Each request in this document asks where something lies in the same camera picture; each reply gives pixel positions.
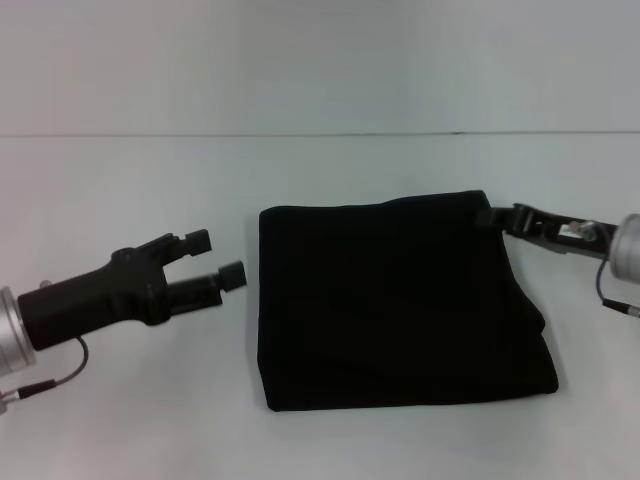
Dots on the black shirt with FREE print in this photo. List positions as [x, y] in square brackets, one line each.
[400, 300]

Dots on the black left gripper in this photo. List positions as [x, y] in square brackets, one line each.
[100, 295]

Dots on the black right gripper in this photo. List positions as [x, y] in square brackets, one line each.
[560, 232]

